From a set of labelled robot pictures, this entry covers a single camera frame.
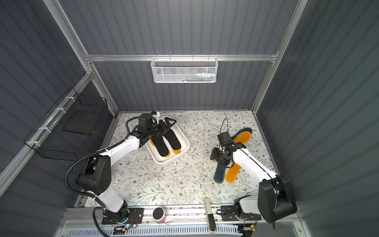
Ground black insole front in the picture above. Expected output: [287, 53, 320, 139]
[151, 135, 170, 158]

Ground black insole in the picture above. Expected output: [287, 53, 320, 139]
[164, 131, 182, 150]
[151, 135, 170, 158]

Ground black insole back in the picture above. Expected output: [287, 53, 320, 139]
[164, 131, 182, 150]

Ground orange insole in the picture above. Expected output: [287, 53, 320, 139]
[149, 139, 172, 159]
[232, 131, 252, 145]
[225, 163, 241, 184]

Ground grey fleece insole front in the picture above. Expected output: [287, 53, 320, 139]
[213, 163, 227, 184]

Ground orange insole box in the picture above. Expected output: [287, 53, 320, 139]
[172, 149, 182, 154]

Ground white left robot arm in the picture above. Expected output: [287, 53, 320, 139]
[64, 111, 177, 224]

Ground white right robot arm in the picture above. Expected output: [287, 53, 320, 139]
[210, 143, 298, 223]

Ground white plastic storage box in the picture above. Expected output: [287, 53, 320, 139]
[146, 124, 190, 165]

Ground white black handheld scraper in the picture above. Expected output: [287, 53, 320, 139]
[204, 197, 216, 234]

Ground black round speaker puck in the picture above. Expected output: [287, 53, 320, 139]
[152, 206, 166, 224]

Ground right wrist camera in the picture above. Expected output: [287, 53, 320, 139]
[217, 131, 234, 147]

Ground white wire wall basket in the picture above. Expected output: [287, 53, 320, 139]
[151, 56, 219, 84]

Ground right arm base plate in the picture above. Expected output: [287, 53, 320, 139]
[216, 205, 262, 222]

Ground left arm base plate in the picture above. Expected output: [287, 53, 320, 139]
[101, 208, 144, 225]

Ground black wire side basket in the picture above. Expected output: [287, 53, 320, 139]
[24, 91, 113, 161]

